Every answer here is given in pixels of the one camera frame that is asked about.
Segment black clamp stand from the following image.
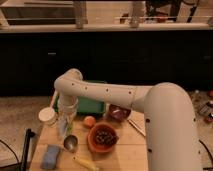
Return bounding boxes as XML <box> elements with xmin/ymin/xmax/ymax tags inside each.
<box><xmin>20</xmin><ymin>129</ymin><xmax>35</xmax><ymax>171</ymax></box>

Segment dark red bowl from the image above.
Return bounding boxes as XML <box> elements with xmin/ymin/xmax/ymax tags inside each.
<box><xmin>108</xmin><ymin>104</ymin><xmax>131</xmax><ymax>122</ymax></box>

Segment orange bowl with grapes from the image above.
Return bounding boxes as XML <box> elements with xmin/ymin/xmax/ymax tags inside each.
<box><xmin>87</xmin><ymin>122</ymin><xmax>119</xmax><ymax>154</ymax></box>

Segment black cable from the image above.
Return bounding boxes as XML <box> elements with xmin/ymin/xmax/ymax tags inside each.
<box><xmin>0</xmin><ymin>138</ymin><xmax>22</xmax><ymax>171</ymax></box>

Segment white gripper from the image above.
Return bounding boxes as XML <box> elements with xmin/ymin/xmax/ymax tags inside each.
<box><xmin>58</xmin><ymin>94</ymin><xmax>78</xmax><ymax>139</ymax></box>

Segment green plastic tray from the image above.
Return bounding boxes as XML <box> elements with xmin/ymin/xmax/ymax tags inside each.
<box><xmin>52</xmin><ymin>79</ymin><xmax>108</xmax><ymax>117</ymax></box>

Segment metal measuring scoop yellow handle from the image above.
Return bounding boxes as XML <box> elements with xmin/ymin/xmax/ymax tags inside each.
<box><xmin>63</xmin><ymin>135</ymin><xmax>100</xmax><ymax>171</ymax></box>

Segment orange fruit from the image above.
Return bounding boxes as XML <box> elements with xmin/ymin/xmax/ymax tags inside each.
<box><xmin>83</xmin><ymin>116</ymin><xmax>96</xmax><ymax>128</ymax></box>

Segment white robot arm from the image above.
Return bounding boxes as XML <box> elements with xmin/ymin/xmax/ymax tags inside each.
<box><xmin>54</xmin><ymin>69</ymin><xmax>203</xmax><ymax>171</ymax></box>

